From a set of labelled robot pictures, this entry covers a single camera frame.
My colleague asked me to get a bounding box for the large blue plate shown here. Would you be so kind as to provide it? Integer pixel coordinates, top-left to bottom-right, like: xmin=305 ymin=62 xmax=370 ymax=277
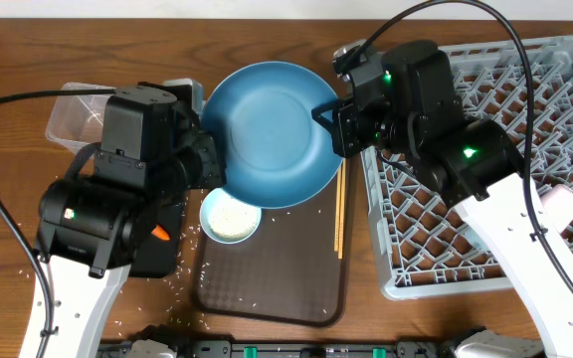
xmin=201 ymin=61 xmax=342 ymax=209

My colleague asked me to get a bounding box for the orange carrot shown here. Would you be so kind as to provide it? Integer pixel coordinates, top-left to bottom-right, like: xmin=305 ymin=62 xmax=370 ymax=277
xmin=151 ymin=225 xmax=170 ymax=242

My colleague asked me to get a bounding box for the pink cup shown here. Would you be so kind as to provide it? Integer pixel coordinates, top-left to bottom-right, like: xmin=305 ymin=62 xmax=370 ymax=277
xmin=541 ymin=184 xmax=573 ymax=234

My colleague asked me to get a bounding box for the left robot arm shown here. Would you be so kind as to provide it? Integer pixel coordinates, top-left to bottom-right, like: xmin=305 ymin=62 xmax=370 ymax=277
xmin=20 ymin=79 xmax=226 ymax=357

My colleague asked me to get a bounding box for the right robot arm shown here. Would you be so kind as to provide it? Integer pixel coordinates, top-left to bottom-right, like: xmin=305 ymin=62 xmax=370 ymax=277
xmin=311 ymin=40 xmax=573 ymax=357

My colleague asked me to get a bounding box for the grey plastic dishwasher rack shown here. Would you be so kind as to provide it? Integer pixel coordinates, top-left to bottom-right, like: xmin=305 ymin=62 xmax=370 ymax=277
xmin=361 ymin=36 xmax=573 ymax=300

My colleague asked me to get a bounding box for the wooden chopstick left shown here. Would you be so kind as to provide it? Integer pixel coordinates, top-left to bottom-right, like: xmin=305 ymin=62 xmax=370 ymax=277
xmin=333 ymin=160 xmax=344 ymax=253

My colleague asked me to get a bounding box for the wooden chopstick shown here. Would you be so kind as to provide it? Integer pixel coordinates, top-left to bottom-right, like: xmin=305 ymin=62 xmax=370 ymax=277
xmin=337 ymin=160 xmax=347 ymax=260
xmin=333 ymin=160 xmax=344 ymax=253

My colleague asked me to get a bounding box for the wooden chopstick right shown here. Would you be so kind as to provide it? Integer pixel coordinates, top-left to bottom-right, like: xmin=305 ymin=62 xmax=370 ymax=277
xmin=337 ymin=160 xmax=347 ymax=260

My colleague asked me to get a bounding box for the light blue rice bowl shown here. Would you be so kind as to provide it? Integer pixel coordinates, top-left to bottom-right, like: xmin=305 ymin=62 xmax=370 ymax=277
xmin=199 ymin=188 xmax=262 ymax=245

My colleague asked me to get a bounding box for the black plastic tray bin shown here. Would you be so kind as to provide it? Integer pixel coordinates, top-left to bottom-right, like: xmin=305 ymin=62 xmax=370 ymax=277
xmin=129 ymin=202 xmax=184 ymax=278

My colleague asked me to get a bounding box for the dark brown serving tray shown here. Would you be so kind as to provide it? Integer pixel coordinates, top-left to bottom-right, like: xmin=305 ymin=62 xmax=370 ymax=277
xmin=190 ymin=179 xmax=347 ymax=327

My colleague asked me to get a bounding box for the clear plastic bin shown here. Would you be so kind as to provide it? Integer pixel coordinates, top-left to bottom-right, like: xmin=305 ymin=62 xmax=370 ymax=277
xmin=45 ymin=94 xmax=109 ymax=154

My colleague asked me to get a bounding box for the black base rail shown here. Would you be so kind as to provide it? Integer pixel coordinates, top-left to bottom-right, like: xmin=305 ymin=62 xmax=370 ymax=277
xmin=93 ymin=340 xmax=456 ymax=358

